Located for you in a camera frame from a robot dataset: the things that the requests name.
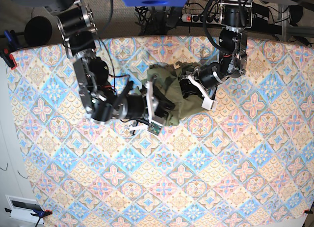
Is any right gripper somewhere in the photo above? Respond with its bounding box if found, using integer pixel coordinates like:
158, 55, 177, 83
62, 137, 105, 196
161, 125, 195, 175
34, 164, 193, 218
123, 75, 175, 134

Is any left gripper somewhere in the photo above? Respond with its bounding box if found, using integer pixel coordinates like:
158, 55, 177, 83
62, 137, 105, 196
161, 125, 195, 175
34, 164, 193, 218
179, 63, 225, 100

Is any olive green t-shirt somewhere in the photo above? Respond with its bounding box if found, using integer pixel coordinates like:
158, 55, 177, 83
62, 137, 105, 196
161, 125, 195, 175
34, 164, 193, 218
136, 62, 210, 126

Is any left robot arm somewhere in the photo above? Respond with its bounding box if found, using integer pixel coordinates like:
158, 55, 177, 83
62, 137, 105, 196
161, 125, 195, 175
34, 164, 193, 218
179, 0, 302, 100

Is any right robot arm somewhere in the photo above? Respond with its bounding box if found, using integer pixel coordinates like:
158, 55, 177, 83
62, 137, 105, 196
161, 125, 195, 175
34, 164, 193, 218
12, 0, 174, 135

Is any white power strip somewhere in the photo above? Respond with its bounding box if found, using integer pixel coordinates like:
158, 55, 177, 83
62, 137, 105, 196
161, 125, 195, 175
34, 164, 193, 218
181, 14, 219, 24

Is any patterned tablecloth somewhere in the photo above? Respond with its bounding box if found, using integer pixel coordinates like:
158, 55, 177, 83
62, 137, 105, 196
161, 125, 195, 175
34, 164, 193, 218
7, 40, 314, 227

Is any black round stool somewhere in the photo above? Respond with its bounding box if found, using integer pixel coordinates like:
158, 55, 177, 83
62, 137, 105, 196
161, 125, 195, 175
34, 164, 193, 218
24, 16, 52, 47

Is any blue clamp lower left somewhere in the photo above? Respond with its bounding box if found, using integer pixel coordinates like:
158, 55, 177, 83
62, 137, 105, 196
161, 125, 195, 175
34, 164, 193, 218
4, 208, 52, 222

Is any red black clamp upper left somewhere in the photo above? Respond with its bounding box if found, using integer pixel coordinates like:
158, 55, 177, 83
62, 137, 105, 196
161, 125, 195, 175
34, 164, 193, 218
0, 49, 17, 70

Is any red clamp lower right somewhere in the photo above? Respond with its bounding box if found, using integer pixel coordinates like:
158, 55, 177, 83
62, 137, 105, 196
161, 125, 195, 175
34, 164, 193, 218
304, 209, 314, 214

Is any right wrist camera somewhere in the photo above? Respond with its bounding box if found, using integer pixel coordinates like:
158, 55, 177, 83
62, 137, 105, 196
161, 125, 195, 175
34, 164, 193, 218
147, 122, 162, 136

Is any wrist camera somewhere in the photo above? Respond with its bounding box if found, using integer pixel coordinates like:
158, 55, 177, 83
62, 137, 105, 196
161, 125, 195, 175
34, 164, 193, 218
201, 98, 217, 111
147, 122, 162, 136

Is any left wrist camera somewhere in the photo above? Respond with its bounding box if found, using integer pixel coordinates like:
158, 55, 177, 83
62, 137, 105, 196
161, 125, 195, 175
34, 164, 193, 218
201, 98, 217, 111

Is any white wall outlet box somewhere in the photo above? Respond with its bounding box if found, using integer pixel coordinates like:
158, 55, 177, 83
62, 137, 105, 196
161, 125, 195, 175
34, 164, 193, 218
4, 195, 42, 224

